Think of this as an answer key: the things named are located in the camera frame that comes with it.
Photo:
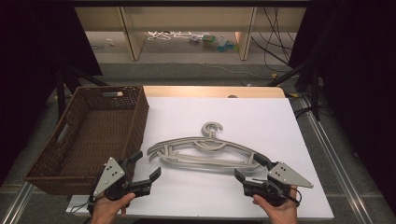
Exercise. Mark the brown wicker basket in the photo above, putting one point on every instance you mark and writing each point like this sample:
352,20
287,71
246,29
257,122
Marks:
93,133

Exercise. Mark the person's right hand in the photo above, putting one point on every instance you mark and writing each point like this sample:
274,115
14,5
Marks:
283,214

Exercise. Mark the beige wooden shelf unit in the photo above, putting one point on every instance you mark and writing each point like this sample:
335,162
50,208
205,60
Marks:
186,18

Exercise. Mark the black curtain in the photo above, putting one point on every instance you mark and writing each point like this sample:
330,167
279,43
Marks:
31,62

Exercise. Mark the person's left hand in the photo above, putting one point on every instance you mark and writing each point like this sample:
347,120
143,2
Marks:
107,211

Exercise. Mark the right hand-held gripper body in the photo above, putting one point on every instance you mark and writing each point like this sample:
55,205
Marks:
286,175

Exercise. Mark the grey hanger on table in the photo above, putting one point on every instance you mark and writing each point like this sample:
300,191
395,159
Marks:
358,77

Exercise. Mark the small blue container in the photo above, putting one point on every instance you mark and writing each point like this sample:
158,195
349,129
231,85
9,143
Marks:
230,45

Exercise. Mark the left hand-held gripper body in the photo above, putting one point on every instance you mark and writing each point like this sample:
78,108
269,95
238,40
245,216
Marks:
109,176

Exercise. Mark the wooden table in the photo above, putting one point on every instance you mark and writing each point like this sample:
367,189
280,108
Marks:
202,91

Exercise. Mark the aluminium rail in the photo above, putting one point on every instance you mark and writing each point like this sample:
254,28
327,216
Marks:
339,168
15,205

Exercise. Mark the black metal stand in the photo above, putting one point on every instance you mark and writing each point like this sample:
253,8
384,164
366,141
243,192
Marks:
67,84
311,77

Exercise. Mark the white and blue cup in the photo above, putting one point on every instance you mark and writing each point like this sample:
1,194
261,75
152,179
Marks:
221,43

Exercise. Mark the grey plastic clothes hanger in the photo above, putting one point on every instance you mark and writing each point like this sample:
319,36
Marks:
174,142
193,166
199,161

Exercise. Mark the green and orange box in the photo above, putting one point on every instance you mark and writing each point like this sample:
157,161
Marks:
208,41

